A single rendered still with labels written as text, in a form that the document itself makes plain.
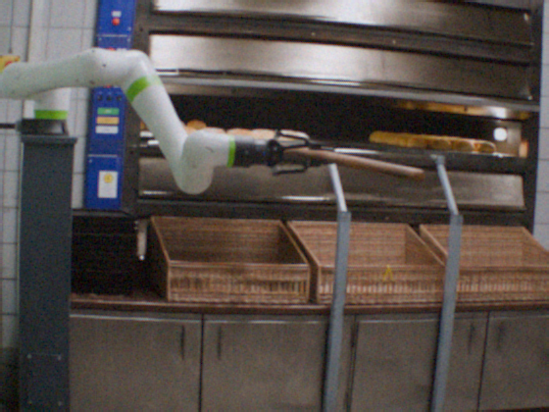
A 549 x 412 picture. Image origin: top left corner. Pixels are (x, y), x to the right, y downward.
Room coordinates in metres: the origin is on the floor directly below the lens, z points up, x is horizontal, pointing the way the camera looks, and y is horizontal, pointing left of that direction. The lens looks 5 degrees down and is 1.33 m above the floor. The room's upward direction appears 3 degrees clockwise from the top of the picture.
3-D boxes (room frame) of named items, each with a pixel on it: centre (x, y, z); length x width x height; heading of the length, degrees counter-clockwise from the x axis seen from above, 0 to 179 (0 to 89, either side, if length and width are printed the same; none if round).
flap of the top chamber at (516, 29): (5.10, -0.32, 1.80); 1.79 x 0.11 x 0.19; 105
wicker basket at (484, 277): (5.00, -0.98, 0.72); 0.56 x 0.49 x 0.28; 105
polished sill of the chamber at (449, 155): (5.12, -0.32, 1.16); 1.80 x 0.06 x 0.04; 105
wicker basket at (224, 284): (4.69, 0.16, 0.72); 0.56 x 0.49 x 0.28; 105
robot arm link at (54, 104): (3.90, 0.77, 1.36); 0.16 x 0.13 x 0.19; 140
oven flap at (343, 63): (5.10, -0.32, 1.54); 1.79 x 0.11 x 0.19; 105
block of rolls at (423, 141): (5.67, -0.77, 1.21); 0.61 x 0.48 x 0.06; 15
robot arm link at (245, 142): (3.39, 0.09, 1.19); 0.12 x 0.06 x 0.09; 14
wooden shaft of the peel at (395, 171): (3.50, -0.13, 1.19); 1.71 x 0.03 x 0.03; 14
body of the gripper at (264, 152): (3.41, 0.01, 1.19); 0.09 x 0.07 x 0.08; 104
